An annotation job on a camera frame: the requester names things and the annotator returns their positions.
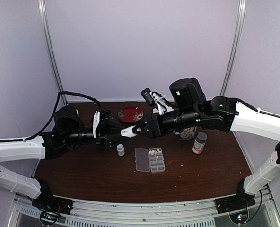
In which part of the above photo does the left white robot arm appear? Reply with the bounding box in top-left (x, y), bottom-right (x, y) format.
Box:
top-left (0, 106), bottom-right (136, 210)

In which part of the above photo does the left aluminium frame post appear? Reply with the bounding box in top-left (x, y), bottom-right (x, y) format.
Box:
top-left (38, 0), bottom-right (64, 92)

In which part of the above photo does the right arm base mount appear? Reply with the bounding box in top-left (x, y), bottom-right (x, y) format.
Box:
top-left (215, 195), bottom-right (255, 226)

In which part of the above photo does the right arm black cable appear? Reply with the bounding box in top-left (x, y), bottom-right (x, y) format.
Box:
top-left (236, 99), bottom-right (280, 121)

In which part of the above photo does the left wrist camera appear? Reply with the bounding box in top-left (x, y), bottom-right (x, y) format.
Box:
top-left (93, 111), bottom-right (100, 138)

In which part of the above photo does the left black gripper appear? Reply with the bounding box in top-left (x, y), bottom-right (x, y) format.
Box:
top-left (63, 120), bottom-right (130, 154)

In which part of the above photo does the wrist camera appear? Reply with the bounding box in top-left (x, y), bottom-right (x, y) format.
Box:
top-left (141, 88), bottom-right (166, 115)
top-left (93, 111), bottom-right (100, 138)

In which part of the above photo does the yellow interior patterned mug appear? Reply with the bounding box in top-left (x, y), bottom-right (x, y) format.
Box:
top-left (174, 126), bottom-right (197, 140)

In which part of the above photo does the clear plastic pill organizer box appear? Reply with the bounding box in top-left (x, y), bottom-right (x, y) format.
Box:
top-left (134, 148), bottom-right (166, 173)

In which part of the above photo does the white bottle cap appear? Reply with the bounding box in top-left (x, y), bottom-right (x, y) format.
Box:
top-left (116, 144), bottom-right (125, 157)

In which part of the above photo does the grey capped orange label bottle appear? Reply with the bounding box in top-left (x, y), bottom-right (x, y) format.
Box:
top-left (192, 132), bottom-right (208, 155)

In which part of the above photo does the red floral plate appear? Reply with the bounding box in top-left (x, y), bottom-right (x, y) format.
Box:
top-left (118, 106), bottom-right (144, 123)

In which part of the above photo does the small white pill bottle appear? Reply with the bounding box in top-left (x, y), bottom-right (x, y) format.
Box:
top-left (121, 126), bottom-right (137, 138)

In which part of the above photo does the right aluminium frame post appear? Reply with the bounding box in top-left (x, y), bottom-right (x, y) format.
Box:
top-left (220, 0), bottom-right (246, 96)

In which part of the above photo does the front aluminium rail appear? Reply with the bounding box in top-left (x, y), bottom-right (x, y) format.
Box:
top-left (11, 185), bottom-right (277, 227)

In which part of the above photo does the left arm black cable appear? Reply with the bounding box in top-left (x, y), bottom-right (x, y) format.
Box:
top-left (0, 91), bottom-right (102, 145)

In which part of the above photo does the white scalloped bowl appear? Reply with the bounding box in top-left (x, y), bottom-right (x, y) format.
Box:
top-left (152, 105), bottom-right (174, 113)

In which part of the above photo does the aluminium frame post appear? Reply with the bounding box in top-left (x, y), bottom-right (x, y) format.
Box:
top-left (38, 0), bottom-right (64, 92)
top-left (220, 0), bottom-right (246, 96)

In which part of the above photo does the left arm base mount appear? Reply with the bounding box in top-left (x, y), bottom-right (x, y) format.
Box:
top-left (29, 196), bottom-right (73, 226)

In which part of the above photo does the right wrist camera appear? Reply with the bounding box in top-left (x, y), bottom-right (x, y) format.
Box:
top-left (141, 88), bottom-right (166, 115)

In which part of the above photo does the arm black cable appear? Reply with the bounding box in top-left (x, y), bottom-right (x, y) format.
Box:
top-left (236, 99), bottom-right (280, 121)
top-left (0, 91), bottom-right (102, 145)

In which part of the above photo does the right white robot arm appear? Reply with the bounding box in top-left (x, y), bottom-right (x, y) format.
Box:
top-left (132, 78), bottom-right (280, 209)

